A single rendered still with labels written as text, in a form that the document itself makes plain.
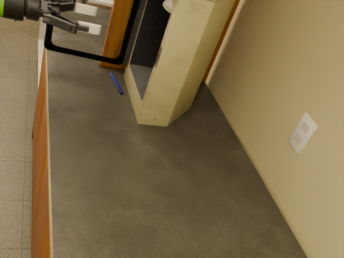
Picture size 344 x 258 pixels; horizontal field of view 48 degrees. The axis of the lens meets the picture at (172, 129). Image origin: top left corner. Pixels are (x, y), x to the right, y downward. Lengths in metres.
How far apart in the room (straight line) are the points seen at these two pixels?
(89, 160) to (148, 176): 0.18
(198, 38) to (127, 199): 0.53
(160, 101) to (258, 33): 0.48
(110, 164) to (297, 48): 0.71
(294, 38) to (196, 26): 0.35
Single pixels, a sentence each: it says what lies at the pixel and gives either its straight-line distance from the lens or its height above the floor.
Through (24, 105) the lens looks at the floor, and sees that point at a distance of 2.93.
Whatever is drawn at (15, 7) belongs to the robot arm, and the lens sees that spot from 1.23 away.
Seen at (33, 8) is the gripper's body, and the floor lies 1.24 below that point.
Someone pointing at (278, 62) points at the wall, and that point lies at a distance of 1.41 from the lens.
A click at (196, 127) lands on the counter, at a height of 0.94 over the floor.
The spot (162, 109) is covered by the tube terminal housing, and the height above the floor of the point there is 1.01.
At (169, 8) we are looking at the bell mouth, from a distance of 1.28.
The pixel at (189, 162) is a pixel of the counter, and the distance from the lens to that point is 1.28.
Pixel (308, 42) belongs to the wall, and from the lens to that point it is 1.32.
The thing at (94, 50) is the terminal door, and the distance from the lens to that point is 1.54.
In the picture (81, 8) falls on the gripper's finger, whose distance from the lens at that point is 1.34.
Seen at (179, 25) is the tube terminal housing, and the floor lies 1.32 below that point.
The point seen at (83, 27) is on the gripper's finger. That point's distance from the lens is 1.20.
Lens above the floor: 1.71
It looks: 34 degrees down
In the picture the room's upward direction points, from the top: 22 degrees clockwise
